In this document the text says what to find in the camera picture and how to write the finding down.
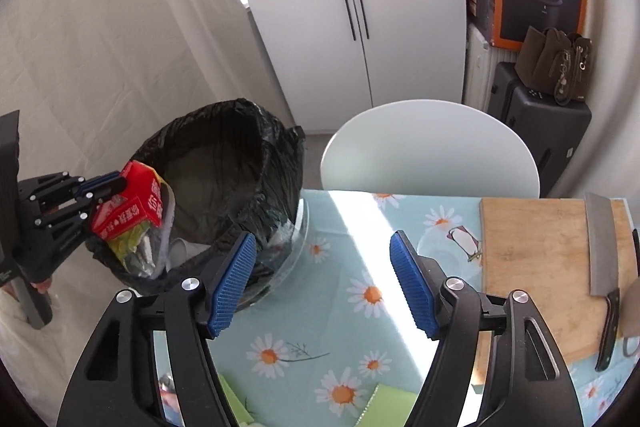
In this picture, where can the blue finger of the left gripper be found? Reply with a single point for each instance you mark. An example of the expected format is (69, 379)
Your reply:
(107, 185)

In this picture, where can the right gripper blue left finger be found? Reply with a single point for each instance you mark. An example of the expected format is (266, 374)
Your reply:
(115, 382)

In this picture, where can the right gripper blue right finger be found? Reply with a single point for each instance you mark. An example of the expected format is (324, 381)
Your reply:
(527, 381)

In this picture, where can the red snack wrapper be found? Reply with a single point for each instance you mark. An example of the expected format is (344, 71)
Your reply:
(140, 202)

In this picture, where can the black trash bag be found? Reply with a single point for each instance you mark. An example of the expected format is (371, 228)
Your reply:
(234, 168)

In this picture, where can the clear plastic trash bin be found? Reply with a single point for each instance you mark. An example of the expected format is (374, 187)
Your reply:
(277, 261)

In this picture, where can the person's left hand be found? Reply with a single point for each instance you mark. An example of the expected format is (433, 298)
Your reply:
(16, 287)

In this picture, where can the wooden cutting board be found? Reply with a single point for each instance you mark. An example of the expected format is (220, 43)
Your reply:
(541, 246)

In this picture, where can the small black paring knife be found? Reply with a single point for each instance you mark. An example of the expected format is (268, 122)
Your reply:
(636, 240)

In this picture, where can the steel cleaver knife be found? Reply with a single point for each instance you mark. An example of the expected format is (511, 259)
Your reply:
(603, 270)

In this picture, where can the daisy pattern tablecloth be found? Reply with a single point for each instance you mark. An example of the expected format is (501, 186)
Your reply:
(312, 351)

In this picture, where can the black suitcase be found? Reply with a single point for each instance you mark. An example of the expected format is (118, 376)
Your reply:
(551, 132)

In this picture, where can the white round chair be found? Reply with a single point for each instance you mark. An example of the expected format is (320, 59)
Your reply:
(432, 148)

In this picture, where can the white refrigerator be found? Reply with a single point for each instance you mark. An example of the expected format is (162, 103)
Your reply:
(335, 59)

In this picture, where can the brown leather handbag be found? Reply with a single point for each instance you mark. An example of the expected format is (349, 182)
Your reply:
(556, 63)

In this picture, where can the white radiator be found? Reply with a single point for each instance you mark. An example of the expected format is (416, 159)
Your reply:
(480, 66)

